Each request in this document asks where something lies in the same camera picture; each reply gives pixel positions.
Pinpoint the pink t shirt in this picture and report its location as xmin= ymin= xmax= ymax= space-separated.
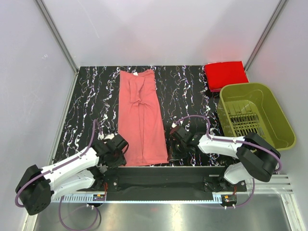
xmin=118 ymin=69 xmax=167 ymax=167

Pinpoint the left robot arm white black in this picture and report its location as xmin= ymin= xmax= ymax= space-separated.
xmin=15 ymin=134 xmax=129 ymax=216

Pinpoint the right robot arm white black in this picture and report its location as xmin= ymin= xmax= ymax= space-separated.
xmin=169 ymin=125 xmax=282 ymax=191

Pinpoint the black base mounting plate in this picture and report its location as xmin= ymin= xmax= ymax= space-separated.
xmin=90 ymin=167 xmax=246 ymax=192

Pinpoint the black marble pattern mat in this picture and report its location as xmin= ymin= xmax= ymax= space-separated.
xmin=52 ymin=65 xmax=223 ymax=162

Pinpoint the olive green plastic basket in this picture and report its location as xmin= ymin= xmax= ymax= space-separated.
xmin=217 ymin=83 xmax=296 ymax=151

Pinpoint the folded red t shirt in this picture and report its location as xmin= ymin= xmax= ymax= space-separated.
xmin=204 ymin=61 xmax=249 ymax=92

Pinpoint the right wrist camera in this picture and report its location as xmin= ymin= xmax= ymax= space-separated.
xmin=169 ymin=123 xmax=192 ymax=142

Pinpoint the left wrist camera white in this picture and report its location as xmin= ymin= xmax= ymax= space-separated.
xmin=98 ymin=134 xmax=115 ymax=141

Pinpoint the white slotted cable duct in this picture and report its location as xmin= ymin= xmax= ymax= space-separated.
xmin=63 ymin=193 xmax=222 ymax=204

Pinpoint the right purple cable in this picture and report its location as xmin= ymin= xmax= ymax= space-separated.
xmin=172 ymin=115 xmax=282 ymax=209

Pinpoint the aluminium rail profile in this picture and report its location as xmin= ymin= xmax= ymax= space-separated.
xmin=49 ymin=173 xmax=292 ymax=200

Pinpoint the left aluminium frame post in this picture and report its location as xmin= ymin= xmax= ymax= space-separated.
xmin=34 ymin=0 xmax=79 ymax=74

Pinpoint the aluminium frame post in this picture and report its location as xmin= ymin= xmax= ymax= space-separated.
xmin=244 ymin=0 xmax=289 ymax=72
xmin=34 ymin=0 xmax=79 ymax=74

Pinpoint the right aluminium frame post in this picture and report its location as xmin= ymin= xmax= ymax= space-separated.
xmin=244 ymin=0 xmax=289 ymax=72

